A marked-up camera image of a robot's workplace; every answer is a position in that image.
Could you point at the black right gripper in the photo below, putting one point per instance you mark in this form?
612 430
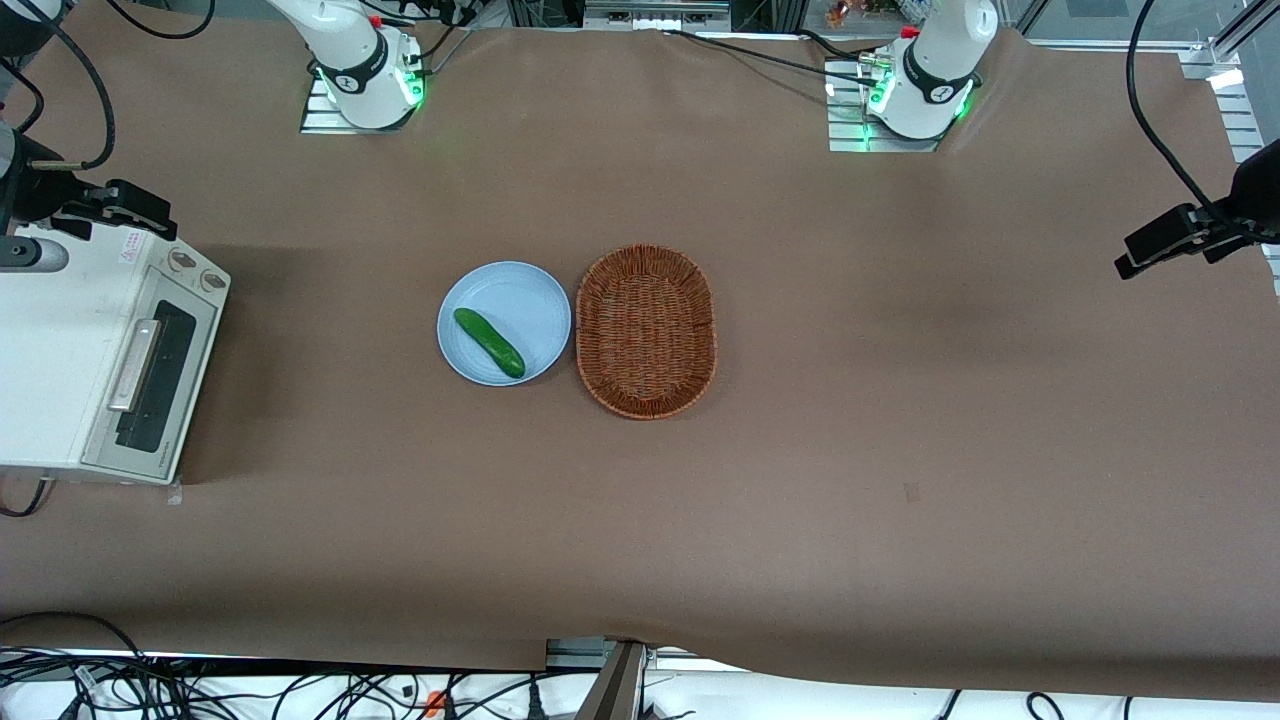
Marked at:
38 193

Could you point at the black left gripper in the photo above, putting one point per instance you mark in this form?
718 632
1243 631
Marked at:
1243 218

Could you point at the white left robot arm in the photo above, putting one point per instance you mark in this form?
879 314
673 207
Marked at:
940 62

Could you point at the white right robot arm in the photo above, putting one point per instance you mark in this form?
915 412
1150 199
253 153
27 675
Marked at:
352 52

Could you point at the round oven knob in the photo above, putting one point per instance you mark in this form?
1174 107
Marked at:
183 260
212 281

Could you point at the white toaster oven body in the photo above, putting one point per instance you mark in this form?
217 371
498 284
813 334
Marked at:
55 350

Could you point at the red white warning sticker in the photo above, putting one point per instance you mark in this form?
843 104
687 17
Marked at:
131 247

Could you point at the green cucumber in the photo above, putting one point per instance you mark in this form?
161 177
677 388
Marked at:
489 342

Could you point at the light blue plate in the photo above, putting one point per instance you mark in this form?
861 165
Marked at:
520 300

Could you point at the brown table cloth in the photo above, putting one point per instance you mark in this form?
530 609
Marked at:
800 520

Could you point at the brown wicker basket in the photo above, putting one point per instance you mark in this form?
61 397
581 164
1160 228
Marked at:
646 332

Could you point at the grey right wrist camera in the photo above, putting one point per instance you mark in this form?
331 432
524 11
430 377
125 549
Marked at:
30 254

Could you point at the aluminium frame profile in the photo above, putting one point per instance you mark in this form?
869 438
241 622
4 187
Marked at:
612 685

